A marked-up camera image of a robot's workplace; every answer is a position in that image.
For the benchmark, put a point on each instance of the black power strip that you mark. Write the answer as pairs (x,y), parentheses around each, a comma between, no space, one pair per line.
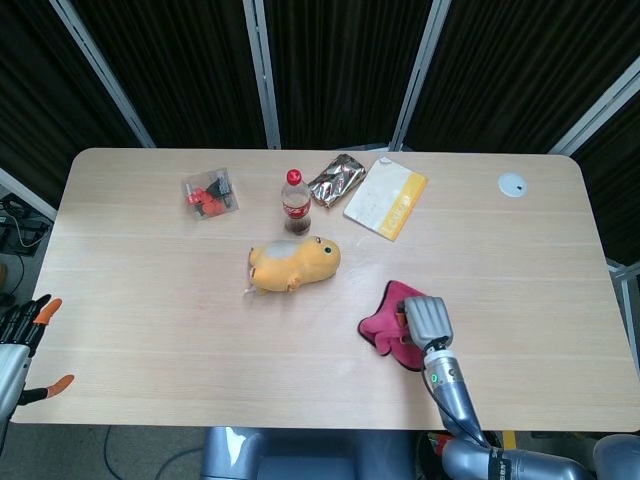
(25,237)

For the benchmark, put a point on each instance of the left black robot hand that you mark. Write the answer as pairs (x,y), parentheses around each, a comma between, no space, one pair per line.
(15,365)

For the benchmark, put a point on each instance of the yellow plush toy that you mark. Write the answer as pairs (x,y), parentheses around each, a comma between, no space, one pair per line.
(305,265)

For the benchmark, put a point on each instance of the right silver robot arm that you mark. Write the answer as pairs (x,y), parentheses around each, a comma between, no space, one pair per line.
(452,395)

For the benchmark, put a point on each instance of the black pleated partition panel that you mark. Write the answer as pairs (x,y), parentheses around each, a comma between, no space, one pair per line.
(350,65)
(620,190)
(40,100)
(175,65)
(525,65)

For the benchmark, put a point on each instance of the clear bag orange parts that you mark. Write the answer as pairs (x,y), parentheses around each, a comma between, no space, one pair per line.
(210,200)

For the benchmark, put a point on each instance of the grey robot torso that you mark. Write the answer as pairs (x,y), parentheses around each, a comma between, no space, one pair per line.
(300,455)

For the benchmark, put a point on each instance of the white partition foot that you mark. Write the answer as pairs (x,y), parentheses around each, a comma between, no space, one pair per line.
(625,300)

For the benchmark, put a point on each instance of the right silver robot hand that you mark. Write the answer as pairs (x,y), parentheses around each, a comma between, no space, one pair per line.
(430,320)

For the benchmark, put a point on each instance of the silver foil snack packet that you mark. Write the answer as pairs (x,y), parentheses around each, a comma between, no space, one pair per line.
(335,182)

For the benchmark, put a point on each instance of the white and yellow notebook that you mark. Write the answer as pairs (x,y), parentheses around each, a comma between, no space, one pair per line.
(380,195)

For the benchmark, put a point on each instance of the pink cloth with black trim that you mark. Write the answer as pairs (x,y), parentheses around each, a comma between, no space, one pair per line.
(380,325)

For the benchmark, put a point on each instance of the grey partition post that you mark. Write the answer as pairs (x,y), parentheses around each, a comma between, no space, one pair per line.
(422,75)
(100,70)
(595,115)
(27,192)
(262,75)

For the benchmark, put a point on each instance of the cola bottle with red cap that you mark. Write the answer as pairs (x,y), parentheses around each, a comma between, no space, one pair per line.
(296,210)

